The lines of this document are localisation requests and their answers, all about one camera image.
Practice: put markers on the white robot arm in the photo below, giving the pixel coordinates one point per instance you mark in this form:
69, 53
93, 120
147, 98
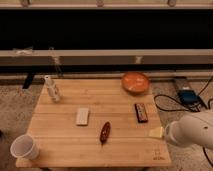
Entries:
193, 128

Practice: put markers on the yellow cheese wedge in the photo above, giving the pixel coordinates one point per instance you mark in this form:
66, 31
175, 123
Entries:
156, 132

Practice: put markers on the white paper cup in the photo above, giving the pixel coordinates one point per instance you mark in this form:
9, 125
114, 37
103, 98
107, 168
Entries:
24, 146

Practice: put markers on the wooden table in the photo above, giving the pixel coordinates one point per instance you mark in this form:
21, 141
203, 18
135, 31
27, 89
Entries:
62, 143

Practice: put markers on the small white bottle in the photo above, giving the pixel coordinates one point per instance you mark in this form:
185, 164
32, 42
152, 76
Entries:
52, 89

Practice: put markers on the blue power adapter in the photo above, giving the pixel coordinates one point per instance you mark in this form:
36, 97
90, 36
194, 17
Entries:
187, 97

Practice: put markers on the white rectangular sponge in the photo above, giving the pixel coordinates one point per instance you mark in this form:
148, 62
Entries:
82, 116

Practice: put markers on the orange plate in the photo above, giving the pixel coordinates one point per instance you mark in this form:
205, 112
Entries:
135, 82

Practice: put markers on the dark red pepper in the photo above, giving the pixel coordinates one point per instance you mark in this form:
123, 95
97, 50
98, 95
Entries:
105, 132

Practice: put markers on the dark rectangular box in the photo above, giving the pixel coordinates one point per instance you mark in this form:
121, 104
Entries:
141, 113

